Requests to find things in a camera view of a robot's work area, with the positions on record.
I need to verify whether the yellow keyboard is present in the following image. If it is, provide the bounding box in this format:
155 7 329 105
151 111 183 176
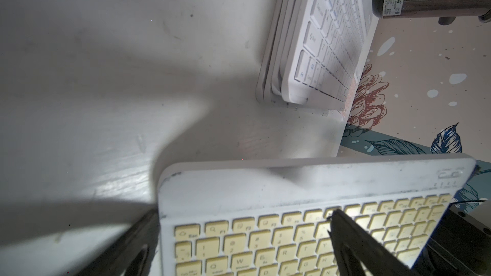
157 153 476 275

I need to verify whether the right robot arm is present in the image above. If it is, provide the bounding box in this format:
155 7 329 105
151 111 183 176
412 204 490 275

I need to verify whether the white keyboard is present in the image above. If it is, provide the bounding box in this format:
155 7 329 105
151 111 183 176
280 0 373 111

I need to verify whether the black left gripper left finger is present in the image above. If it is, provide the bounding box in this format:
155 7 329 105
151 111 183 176
78 209 160 276

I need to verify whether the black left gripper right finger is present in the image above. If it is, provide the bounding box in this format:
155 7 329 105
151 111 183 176
329 209 417 275

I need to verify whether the pink keyboard front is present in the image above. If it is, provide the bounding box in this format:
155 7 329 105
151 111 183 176
256 0 297 108

